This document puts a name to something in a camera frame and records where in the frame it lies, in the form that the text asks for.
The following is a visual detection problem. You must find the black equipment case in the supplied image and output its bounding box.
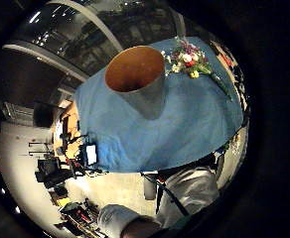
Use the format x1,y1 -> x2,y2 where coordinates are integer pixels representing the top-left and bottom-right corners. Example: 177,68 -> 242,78
35,158 -> 73,190

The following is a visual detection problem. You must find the blue tablecloth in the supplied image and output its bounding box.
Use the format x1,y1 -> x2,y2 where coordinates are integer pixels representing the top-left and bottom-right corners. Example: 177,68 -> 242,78
72,36 -> 245,174

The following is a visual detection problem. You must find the mixed flower bouquet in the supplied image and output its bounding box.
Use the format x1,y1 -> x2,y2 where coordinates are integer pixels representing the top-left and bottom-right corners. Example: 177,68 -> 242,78
160,37 -> 233,102

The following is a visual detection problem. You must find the black strap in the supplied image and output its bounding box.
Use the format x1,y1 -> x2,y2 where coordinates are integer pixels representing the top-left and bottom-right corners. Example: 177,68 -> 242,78
140,172 -> 190,217

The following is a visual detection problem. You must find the grey vase with brown inside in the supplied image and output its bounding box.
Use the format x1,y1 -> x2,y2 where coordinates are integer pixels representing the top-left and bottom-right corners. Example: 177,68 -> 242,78
104,45 -> 168,121

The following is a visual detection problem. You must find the wooden desk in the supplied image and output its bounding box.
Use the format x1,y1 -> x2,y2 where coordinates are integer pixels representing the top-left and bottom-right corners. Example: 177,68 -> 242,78
52,100 -> 83,162

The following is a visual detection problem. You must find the the person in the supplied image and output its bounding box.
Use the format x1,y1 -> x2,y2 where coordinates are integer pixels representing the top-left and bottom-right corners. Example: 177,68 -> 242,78
96,152 -> 226,238

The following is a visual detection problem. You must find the black tripod with lit screen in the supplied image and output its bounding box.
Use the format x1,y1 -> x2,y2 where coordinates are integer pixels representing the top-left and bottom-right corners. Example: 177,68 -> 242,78
69,133 -> 103,177

